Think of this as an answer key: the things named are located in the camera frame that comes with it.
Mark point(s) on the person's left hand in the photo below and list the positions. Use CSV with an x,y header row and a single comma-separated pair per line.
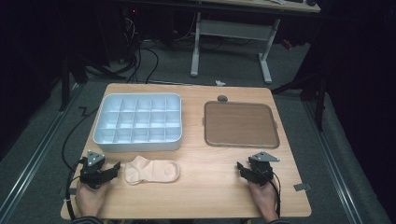
x,y
90,199

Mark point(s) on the crumpled white paper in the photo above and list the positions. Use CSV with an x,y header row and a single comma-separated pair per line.
x,y
220,83

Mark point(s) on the metal floor rail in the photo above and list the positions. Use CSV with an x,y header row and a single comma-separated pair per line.
x,y
34,158
333,161

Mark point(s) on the black stand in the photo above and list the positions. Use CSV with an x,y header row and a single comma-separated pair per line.
x,y
65,84
319,102

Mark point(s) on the grey tape piece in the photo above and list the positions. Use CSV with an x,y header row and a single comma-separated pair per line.
x,y
71,191
302,187

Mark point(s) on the beige sock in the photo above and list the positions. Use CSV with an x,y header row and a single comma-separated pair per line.
x,y
149,171

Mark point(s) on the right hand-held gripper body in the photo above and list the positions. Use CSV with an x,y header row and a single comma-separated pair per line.
x,y
261,171

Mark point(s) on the grey round knob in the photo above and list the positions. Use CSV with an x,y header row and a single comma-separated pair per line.
x,y
222,98

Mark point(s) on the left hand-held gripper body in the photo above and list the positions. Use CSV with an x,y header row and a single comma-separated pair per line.
x,y
91,169

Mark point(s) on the white compartment organizer box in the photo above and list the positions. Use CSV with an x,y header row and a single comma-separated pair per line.
x,y
138,123

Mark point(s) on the red object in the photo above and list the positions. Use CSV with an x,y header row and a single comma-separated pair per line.
x,y
287,44

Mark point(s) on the wooden desk with white legs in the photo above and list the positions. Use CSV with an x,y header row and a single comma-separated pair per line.
x,y
236,29

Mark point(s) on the person's right hand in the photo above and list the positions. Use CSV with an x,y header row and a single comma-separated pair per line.
x,y
264,199

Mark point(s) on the brown tray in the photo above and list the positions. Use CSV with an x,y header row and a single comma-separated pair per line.
x,y
241,124

